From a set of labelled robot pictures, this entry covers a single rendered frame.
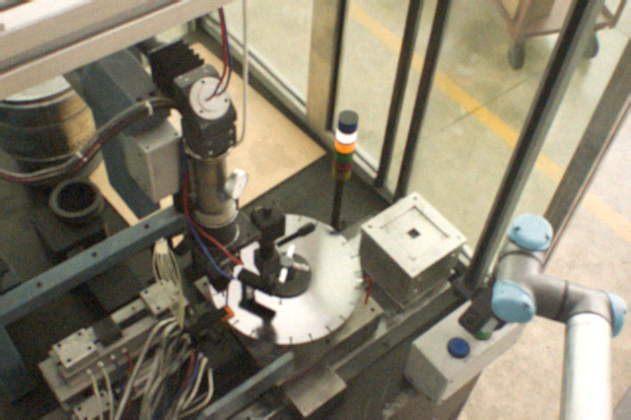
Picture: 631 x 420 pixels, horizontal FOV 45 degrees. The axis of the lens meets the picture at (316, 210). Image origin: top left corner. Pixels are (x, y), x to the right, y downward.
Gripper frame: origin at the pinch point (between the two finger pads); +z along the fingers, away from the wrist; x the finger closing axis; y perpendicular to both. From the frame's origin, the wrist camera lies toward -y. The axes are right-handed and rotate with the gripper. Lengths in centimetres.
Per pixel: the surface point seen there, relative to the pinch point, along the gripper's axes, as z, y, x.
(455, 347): 0.6, -7.1, 0.1
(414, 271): 1.3, -0.7, 19.6
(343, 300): -3.7, -20.7, 21.5
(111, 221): 17, -44, 84
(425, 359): 2.6, -13.3, 2.6
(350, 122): -24, 0, 46
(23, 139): -6, -55, 100
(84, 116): -8, -40, 97
